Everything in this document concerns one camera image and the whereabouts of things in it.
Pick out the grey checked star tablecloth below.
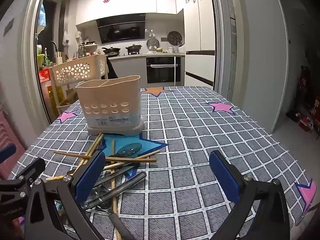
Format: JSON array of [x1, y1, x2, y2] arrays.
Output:
[[15, 86, 314, 240]]

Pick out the white upper kitchen cabinets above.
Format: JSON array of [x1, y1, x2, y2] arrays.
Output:
[[75, 0, 184, 25]]

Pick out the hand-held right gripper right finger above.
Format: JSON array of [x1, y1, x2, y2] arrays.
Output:
[[209, 150, 291, 240]]

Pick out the black wok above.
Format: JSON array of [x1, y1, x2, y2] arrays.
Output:
[[102, 46, 121, 55]]

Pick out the beige plastic utensil holder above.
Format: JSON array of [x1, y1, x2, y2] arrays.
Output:
[[75, 75, 145, 135]]

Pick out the black hanging cloth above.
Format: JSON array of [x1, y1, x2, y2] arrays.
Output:
[[106, 55, 120, 79]]

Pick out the grey kitchen counter cabinet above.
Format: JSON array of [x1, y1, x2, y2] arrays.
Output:
[[107, 52, 187, 87]]

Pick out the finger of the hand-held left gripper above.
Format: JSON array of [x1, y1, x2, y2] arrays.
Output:
[[0, 157, 46, 205], [0, 144, 17, 164]]

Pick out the black built-in oven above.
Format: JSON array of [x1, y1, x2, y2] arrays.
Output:
[[146, 56, 181, 84]]

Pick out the pink plastic stool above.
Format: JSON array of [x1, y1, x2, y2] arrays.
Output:
[[0, 110, 25, 180]]

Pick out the beige flower cutout trolley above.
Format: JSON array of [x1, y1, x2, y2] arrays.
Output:
[[49, 54, 109, 117]]

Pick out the white refrigerator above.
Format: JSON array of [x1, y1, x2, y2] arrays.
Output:
[[184, 0, 216, 89]]

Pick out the black kitchen faucet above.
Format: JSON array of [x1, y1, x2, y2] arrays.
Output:
[[49, 41, 59, 58]]

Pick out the grey sliding door frame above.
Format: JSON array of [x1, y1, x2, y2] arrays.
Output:
[[21, 0, 250, 130]]

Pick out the dark wall switch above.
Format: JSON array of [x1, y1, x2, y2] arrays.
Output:
[[3, 19, 14, 37]]

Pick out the red printed bags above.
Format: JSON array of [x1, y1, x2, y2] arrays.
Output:
[[286, 65, 320, 133]]

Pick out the black range hood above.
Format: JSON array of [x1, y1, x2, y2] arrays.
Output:
[[96, 14, 147, 44]]

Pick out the blue plastic bag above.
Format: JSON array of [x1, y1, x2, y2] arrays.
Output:
[[38, 5, 47, 27]]

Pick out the round grey steamer rack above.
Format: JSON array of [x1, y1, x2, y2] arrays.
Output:
[[146, 37, 159, 50]]

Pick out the red plastic crate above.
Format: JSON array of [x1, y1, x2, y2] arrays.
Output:
[[39, 69, 52, 83]]

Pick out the countertop seasoning rack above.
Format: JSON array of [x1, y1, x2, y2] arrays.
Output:
[[76, 41, 99, 57]]

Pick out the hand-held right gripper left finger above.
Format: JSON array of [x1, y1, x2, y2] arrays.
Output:
[[24, 151, 107, 240]]

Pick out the round dark holed pan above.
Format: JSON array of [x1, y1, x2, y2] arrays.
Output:
[[167, 31, 183, 47]]

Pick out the black handled metal spoon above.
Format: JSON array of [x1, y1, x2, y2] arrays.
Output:
[[86, 185, 135, 240]]

